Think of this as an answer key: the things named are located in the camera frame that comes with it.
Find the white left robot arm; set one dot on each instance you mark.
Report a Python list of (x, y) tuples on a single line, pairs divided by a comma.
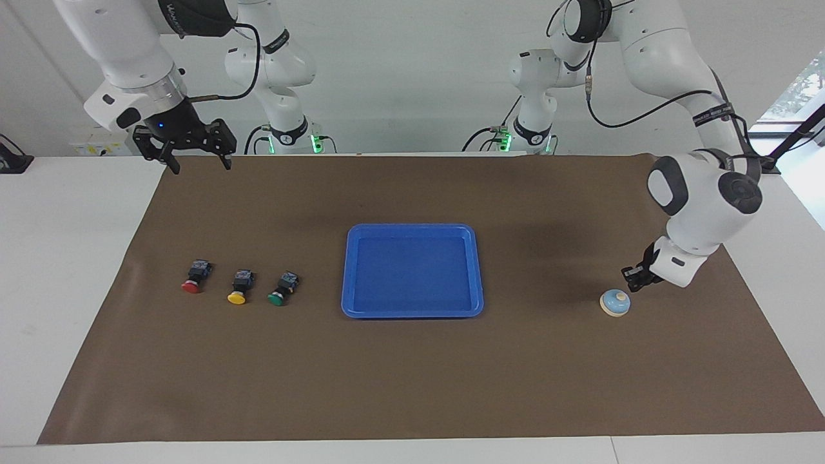
[(702, 219)]

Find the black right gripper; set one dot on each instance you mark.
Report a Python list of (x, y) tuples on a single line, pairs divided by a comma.
[(187, 132)]

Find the window with greenery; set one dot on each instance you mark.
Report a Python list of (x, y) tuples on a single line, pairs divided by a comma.
[(799, 90)]

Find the blue service bell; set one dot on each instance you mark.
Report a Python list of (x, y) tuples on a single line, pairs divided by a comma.
[(613, 306)]

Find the yellow push button switch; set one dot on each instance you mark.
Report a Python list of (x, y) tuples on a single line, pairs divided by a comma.
[(237, 297)]

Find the red push button switch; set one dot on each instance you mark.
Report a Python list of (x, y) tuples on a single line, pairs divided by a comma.
[(198, 272)]

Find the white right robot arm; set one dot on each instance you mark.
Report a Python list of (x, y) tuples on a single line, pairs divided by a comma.
[(122, 51)]

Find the white wall socket box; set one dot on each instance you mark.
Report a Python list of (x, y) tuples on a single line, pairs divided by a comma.
[(90, 149)]

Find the brown table mat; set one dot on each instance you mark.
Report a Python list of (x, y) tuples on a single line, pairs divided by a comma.
[(412, 374)]

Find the black camera stand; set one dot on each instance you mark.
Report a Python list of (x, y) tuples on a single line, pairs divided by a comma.
[(799, 132)]

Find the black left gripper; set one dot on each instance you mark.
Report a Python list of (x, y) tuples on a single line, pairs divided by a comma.
[(638, 272)]

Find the blue plastic tray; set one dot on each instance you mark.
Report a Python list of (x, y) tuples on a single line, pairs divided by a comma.
[(412, 277)]

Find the green push button switch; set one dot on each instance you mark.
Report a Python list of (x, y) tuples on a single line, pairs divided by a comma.
[(276, 298)]

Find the black table clamp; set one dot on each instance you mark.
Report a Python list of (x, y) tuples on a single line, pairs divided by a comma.
[(13, 164)]

